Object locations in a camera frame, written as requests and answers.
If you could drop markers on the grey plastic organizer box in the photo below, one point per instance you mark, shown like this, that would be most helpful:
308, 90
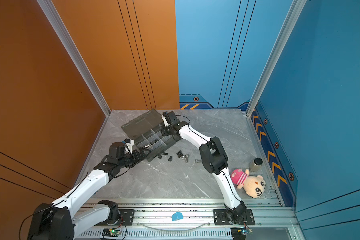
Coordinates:
145, 130

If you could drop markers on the left aluminium corner post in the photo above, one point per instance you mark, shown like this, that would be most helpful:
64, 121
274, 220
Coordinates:
63, 34

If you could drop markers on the left circuit board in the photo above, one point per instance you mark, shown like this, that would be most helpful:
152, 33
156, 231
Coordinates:
111, 233

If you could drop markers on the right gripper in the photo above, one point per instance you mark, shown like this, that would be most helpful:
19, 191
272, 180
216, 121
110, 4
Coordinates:
163, 132

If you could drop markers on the right aluminium corner post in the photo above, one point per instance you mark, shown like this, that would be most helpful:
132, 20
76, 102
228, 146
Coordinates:
283, 36

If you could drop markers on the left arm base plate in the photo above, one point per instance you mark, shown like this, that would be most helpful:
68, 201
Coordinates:
122, 218

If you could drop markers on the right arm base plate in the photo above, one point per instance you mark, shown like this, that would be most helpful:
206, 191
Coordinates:
223, 217

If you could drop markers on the aluminium corner post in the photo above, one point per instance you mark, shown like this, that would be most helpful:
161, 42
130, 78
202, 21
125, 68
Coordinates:
63, 34
283, 36

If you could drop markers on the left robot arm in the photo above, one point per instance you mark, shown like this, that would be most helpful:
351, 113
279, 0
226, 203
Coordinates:
59, 220

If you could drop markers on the plush doll toy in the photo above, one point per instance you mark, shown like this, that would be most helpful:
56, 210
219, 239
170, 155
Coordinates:
254, 186

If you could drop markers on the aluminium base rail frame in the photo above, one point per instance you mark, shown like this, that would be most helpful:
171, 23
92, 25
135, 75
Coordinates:
198, 219

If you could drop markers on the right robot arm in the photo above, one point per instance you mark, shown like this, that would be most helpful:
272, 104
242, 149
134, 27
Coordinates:
214, 159

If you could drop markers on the right circuit board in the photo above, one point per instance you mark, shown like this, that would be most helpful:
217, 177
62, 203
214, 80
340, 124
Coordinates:
240, 233

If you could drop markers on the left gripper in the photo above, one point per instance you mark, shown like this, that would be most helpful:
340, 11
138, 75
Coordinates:
138, 158

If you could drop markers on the brown jar black lid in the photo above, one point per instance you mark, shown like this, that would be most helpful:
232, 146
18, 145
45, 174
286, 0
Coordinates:
255, 165

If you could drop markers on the blue block on rail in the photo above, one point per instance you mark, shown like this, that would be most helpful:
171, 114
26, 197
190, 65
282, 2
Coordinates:
177, 216

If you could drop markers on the circuit board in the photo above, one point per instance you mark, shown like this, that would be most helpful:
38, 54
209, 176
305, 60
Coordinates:
240, 233
111, 233

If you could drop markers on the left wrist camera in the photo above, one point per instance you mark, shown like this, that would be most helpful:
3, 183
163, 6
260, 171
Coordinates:
128, 146

